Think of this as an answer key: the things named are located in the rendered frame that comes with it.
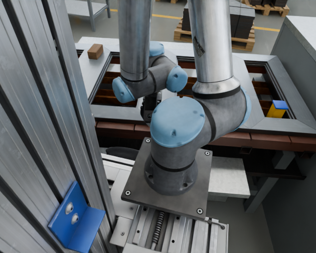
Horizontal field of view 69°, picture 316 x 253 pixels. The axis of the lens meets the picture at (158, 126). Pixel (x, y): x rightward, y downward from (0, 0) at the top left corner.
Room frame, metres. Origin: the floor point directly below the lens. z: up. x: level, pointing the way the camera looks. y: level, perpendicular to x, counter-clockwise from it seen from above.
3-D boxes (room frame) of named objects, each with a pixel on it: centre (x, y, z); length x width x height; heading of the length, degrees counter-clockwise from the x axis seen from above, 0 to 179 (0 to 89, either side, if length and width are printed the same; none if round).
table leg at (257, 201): (0.78, -0.68, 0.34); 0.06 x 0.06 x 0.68; 87
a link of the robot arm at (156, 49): (0.71, 0.02, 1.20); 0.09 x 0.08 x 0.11; 35
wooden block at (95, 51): (1.39, 0.42, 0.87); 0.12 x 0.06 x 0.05; 171
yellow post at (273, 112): (0.90, -0.60, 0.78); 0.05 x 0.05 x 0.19; 87
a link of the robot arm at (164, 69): (0.61, -0.02, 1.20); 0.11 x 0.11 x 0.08; 35
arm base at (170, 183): (0.37, -0.04, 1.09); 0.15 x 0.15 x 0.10
